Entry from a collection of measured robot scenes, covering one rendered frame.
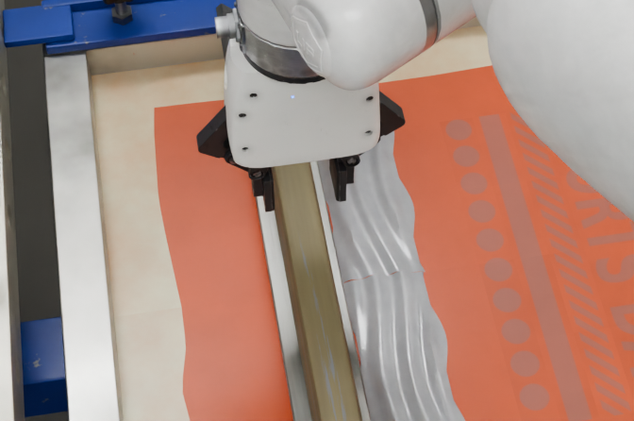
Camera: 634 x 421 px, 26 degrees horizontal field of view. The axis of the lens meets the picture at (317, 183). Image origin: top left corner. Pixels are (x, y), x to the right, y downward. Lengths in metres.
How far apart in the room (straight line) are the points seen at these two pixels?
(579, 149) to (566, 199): 0.70
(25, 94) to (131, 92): 1.27
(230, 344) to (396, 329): 0.13
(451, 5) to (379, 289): 0.43
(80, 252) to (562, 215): 0.40
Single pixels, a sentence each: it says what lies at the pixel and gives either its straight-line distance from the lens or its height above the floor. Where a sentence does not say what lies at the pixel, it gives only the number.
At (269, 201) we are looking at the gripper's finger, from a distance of 0.98.
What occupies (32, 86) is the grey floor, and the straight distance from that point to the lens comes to 2.53.
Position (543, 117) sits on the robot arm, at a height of 1.54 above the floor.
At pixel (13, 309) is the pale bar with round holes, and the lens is 1.06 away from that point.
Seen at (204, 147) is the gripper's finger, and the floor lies 1.17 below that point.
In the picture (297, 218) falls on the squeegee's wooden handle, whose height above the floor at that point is 1.06.
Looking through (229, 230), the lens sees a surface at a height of 0.96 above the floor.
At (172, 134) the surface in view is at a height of 0.96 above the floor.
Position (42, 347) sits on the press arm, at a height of 0.92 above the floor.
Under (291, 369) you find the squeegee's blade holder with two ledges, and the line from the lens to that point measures 1.04.
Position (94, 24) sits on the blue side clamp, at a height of 1.00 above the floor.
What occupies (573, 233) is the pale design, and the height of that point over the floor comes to 0.96.
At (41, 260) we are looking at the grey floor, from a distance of 2.31.
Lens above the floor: 1.92
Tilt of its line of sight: 55 degrees down
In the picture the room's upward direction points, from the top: straight up
